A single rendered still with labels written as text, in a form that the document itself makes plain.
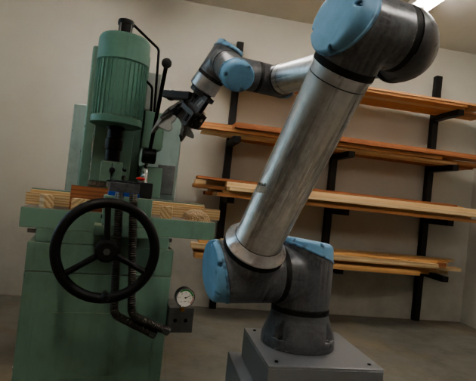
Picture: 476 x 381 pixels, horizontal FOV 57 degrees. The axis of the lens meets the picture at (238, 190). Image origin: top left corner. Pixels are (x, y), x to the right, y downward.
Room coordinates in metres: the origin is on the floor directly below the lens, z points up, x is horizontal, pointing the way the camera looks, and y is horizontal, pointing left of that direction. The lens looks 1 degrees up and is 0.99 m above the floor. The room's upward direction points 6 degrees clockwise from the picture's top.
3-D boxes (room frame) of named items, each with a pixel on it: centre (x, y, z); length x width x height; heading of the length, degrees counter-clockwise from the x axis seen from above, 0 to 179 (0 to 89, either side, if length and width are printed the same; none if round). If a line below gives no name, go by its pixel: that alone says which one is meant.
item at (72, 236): (1.46, 0.43, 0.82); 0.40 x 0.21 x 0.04; 108
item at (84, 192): (1.44, 0.42, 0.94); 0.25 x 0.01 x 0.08; 108
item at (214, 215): (1.54, 0.38, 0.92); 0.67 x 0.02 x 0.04; 108
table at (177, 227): (1.43, 0.37, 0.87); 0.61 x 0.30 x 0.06; 108
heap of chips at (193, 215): (1.53, 0.14, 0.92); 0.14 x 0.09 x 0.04; 18
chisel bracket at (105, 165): (1.54, 0.45, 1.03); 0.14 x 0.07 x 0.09; 18
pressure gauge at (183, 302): (1.40, 0.14, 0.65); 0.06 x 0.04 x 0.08; 108
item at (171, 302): (1.47, 0.16, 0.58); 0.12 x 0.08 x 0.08; 18
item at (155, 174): (1.74, 0.36, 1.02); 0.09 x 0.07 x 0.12; 108
